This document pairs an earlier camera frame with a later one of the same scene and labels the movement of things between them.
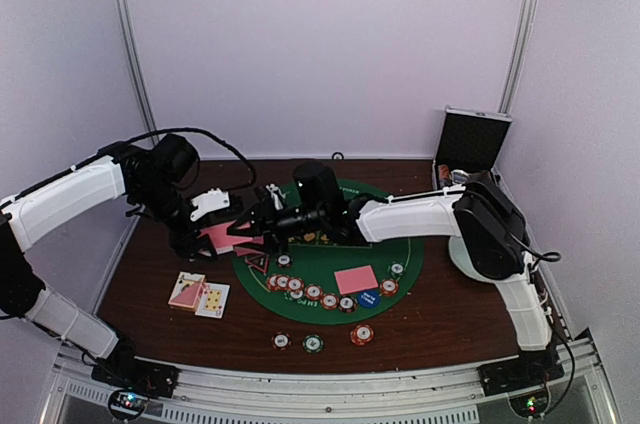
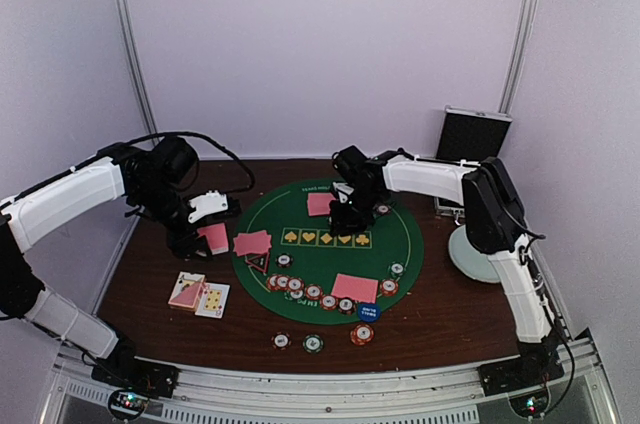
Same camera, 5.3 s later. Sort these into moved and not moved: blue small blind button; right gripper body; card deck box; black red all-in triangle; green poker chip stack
Moved: blue small blind button; right gripper body
Not moved: green poker chip stack; card deck box; black red all-in triangle
